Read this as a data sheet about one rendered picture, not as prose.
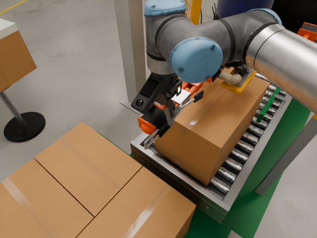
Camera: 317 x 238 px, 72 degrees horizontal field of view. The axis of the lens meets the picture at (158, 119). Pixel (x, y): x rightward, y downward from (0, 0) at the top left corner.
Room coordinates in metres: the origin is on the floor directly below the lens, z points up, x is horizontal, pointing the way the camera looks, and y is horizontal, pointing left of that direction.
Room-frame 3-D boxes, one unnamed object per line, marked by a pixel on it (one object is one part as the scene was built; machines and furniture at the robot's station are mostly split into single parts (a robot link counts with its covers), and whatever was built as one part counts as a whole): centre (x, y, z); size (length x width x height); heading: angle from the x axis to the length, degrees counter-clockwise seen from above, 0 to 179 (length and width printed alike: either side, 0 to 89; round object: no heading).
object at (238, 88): (0.90, -0.43, 1.13); 0.34 x 0.10 x 0.05; 143
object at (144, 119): (0.49, 0.01, 1.22); 0.08 x 0.07 x 0.05; 143
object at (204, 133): (0.91, -0.32, 0.75); 0.60 x 0.40 x 0.40; 141
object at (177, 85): (0.51, -0.02, 1.37); 0.09 x 0.08 x 0.12; 142
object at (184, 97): (0.59, -0.07, 1.22); 0.07 x 0.07 x 0.04; 53
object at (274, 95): (1.65, -1.25, 0.60); 1.60 x 0.11 x 0.09; 142
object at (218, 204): (0.62, -0.10, 0.58); 0.70 x 0.03 x 0.06; 52
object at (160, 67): (0.50, -0.01, 1.45); 0.10 x 0.09 x 0.05; 52
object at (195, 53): (0.40, -0.07, 1.54); 0.12 x 0.12 x 0.09; 22
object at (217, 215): (0.62, -0.10, 0.48); 0.70 x 0.03 x 0.15; 52
